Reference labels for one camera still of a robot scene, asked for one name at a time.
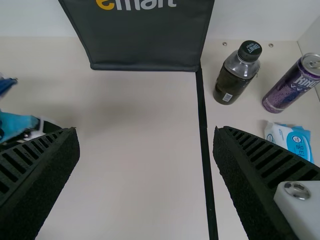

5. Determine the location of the purple can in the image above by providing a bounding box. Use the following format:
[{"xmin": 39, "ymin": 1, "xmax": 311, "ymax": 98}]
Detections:
[{"xmin": 261, "ymin": 52, "xmax": 320, "ymax": 115}]

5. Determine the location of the white blue wet wipes pack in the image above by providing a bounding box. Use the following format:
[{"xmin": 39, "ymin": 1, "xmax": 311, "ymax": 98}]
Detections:
[{"xmin": 263, "ymin": 119, "xmax": 315, "ymax": 165}]

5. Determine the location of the dark grey bag with straps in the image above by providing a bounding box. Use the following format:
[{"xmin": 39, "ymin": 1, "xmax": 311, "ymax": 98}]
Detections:
[{"xmin": 57, "ymin": 0, "xmax": 216, "ymax": 73}]

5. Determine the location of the black strip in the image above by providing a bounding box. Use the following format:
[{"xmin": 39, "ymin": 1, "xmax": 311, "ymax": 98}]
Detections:
[{"xmin": 195, "ymin": 65, "xmax": 220, "ymax": 240}]

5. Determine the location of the dark coffee bottle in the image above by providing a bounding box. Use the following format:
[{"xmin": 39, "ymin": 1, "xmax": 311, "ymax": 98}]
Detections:
[{"xmin": 212, "ymin": 39, "xmax": 263, "ymax": 106}]

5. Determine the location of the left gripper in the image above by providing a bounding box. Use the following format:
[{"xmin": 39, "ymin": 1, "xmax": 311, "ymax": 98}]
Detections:
[{"xmin": 0, "ymin": 109, "xmax": 65, "ymax": 145}]

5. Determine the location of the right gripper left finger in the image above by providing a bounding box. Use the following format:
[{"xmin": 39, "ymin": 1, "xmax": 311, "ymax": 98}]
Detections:
[{"xmin": 0, "ymin": 126, "xmax": 81, "ymax": 240}]

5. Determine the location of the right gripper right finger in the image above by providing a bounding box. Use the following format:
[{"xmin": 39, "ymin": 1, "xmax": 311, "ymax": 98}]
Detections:
[{"xmin": 212, "ymin": 125, "xmax": 320, "ymax": 240}]

